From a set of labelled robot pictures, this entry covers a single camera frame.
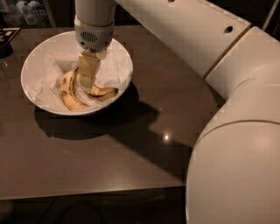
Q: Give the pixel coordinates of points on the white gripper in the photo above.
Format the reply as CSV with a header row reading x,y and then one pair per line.
x,y
94,38

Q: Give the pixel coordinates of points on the spotted yellow banana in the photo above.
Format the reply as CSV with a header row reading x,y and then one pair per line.
x,y
66,89
101,94

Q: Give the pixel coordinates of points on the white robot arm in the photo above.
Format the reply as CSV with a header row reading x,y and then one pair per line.
x,y
233,175

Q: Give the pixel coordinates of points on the white bowl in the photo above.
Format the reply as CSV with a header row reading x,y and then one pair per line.
x,y
60,77

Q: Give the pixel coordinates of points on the white paper liner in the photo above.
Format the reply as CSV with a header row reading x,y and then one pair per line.
x,y
45,66

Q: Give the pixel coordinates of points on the black object on table corner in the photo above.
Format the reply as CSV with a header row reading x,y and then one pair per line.
x,y
6,35

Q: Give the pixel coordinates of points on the shelf with bottles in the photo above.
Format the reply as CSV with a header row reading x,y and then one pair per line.
x,y
26,14

